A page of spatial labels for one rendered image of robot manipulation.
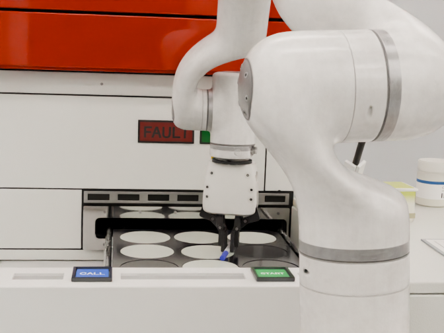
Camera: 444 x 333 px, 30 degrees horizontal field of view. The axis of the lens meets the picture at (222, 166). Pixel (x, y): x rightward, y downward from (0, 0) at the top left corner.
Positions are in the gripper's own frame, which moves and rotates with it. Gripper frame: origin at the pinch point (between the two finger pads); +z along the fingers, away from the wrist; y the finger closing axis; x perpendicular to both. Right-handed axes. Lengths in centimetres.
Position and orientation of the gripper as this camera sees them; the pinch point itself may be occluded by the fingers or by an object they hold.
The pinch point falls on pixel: (228, 240)
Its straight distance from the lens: 157.1
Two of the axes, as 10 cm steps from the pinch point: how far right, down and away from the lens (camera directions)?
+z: -0.4, 9.9, 1.5
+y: -9.9, -0.6, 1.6
